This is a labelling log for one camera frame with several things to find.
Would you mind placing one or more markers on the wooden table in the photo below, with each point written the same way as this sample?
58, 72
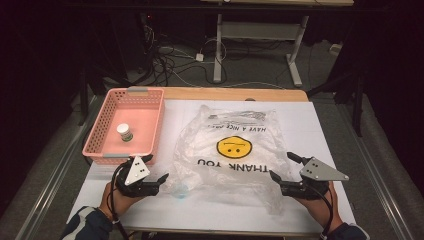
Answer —
233, 93

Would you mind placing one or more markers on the clear plastic bag yellow face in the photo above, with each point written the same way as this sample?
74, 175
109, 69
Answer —
233, 173

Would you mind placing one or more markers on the pink plastic basket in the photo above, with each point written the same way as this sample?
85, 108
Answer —
140, 113

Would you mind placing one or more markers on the small white bottle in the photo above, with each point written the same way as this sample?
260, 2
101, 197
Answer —
125, 132

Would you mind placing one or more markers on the person's right hand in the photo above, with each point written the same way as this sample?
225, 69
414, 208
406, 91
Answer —
316, 211

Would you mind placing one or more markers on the white power adapter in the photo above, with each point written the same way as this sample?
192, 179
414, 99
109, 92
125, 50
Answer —
199, 57

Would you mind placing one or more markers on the person's left hand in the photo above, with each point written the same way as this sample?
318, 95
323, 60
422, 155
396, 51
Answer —
121, 203

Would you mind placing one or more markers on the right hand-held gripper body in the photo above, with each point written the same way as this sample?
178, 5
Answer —
320, 170

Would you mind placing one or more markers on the white table mat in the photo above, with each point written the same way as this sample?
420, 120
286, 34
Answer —
300, 126

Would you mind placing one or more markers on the desk with white legs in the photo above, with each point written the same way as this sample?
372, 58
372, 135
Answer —
260, 30

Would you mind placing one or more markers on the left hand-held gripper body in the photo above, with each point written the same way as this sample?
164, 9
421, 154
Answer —
146, 188

